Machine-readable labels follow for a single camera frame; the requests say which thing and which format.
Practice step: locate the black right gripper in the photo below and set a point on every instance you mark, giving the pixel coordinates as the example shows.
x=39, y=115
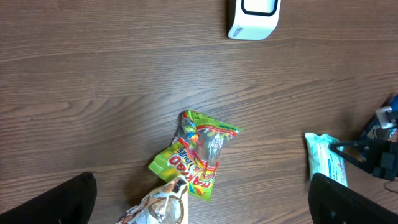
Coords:
x=380, y=160

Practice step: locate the brown clear snack bag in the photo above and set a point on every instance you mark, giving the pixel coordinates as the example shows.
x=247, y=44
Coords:
x=167, y=204

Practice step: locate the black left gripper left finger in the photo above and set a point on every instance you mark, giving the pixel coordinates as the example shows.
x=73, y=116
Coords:
x=71, y=202

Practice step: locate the white barcode scanner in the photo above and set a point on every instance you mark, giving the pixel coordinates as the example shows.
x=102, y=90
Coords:
x=252, y=19

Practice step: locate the green Haribo gummy bag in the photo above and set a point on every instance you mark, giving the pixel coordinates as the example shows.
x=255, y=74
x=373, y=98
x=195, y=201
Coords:
x=195, y=152

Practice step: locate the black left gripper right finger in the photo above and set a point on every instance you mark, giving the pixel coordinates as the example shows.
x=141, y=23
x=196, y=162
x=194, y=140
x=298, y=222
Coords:
x=332, y=202

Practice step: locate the teal snack packet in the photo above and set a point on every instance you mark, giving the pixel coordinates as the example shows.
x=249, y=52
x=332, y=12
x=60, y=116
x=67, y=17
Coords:
x=324, y=161

